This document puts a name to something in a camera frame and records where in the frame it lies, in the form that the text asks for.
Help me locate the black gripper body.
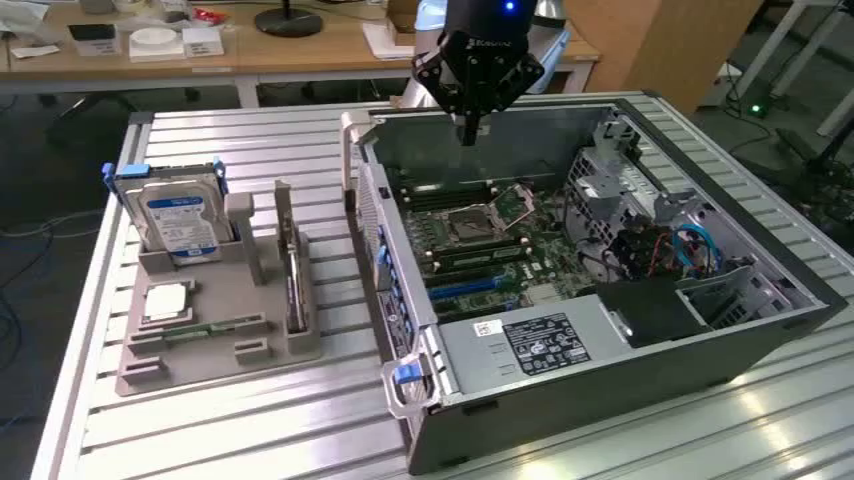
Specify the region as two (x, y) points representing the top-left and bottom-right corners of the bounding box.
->
(437, 0), (539, 87)

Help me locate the black graphics card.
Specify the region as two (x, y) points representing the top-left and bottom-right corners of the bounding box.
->
(272, 179), (312, 334)

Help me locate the stack of white papers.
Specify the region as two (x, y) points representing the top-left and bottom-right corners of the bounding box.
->
(361, 22), (418, 61)

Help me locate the brown cardboard box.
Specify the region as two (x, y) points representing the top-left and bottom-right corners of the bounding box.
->
(385, 0), (422, 34)

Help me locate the wooden desk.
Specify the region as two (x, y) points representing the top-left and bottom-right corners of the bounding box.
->
(0, 0), (601, 109)

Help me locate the black round lamp base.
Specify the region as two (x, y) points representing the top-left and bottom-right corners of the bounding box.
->
(253, 0), (325, 39)

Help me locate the silver disk bay cage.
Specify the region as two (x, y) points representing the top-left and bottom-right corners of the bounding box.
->
(564, 110), (699, 251)

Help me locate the CPU socket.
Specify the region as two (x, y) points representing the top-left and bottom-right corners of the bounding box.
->
(444, 204), (505, 246)

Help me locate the small white box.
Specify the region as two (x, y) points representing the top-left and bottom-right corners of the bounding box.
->
(180, 27), (225, 59)

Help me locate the green motherboard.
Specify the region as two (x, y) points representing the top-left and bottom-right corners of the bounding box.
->
(385, 167), (599, 325)

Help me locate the black labelled RAM stick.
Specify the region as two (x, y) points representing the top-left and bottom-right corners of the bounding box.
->
(432, 244), (525, 269)

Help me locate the white box with round dish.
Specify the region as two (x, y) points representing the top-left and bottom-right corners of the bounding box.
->
(128, 27), (186, 64)

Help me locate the silver chipset heatsink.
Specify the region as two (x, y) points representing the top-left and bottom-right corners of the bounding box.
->
(528, 283), (568, 305)

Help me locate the blue expansion slot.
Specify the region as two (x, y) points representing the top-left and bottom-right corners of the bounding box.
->
(425, 279), (508, 301)

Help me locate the black stand base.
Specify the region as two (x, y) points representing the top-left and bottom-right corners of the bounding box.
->
(772, 99), (854, 226)

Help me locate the white box with black top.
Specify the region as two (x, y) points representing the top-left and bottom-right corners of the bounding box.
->
(66, 23), (125, 57)

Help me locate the hard disk in blue caddy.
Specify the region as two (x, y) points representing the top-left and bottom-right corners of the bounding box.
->
(98, 157), (232, 266)

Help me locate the black plastic shroud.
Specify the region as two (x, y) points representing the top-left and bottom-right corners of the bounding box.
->
(596, 277), (712, 349)

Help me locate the black office chair base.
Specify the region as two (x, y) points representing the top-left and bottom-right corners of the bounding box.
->
(38, 87), (201, 149)

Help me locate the grey parts rack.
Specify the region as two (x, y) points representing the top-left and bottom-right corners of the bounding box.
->
(116, 192), (326, 399)

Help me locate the grey power supply unit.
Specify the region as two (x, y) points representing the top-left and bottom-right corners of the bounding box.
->
(436, 294), (632, 396)

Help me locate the silver CPU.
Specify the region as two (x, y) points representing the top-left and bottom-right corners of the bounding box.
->
(142, 285), (192, 324)

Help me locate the green RAM stick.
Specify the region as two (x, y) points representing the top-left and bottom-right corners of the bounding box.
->
(162, 319), (241, 341)

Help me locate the black open PC case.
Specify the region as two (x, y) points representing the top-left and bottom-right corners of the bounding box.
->
(338, 97), (849, 476)

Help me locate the green lit power switch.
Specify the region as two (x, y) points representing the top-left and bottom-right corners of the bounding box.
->
(736, 97), (775, 121)

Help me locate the black wire connector cluster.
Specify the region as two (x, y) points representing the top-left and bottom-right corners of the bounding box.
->
(607, 225), (668, 281)

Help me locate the blue wire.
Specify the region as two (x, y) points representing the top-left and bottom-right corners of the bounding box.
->
(669, 223), (725, 274)

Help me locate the white desk frame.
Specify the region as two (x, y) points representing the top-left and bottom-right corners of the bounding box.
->
(729, 0), (854, 139)

